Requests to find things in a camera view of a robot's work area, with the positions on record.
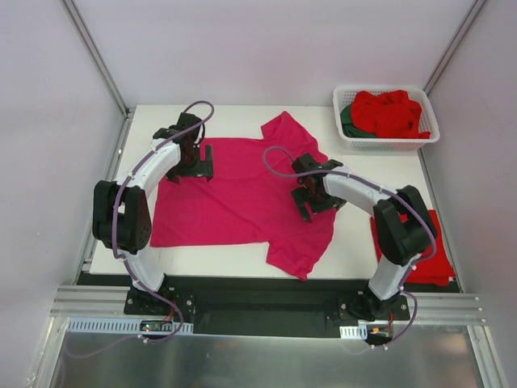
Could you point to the red crumpled t shirt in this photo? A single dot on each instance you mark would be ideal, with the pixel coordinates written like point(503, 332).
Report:
point(389, 115)

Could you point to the pink t shirt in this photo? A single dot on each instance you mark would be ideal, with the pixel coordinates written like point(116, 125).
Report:
point(248, 200)

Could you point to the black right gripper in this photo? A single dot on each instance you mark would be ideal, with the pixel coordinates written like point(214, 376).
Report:
point(320, 203)

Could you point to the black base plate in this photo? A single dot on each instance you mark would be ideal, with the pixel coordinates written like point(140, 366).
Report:
point(264, 306)

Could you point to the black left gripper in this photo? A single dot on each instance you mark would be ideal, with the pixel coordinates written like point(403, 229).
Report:
point(195, 170)

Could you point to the white plastic laundry basket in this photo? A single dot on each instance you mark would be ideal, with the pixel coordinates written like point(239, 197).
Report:
point(344, 95)

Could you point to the green t shirt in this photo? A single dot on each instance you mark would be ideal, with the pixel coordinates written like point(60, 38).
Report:
point(348, 127)

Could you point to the folded red t shirt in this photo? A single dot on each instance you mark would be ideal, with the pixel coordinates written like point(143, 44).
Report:
point(434, 271)

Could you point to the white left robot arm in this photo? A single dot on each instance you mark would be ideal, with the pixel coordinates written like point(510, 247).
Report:
point(121, 216)

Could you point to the aluminium frame rail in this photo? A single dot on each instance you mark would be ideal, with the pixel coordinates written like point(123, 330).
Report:
point(105, 307)

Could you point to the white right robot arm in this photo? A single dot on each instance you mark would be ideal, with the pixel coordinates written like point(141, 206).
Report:
point(403, 225)

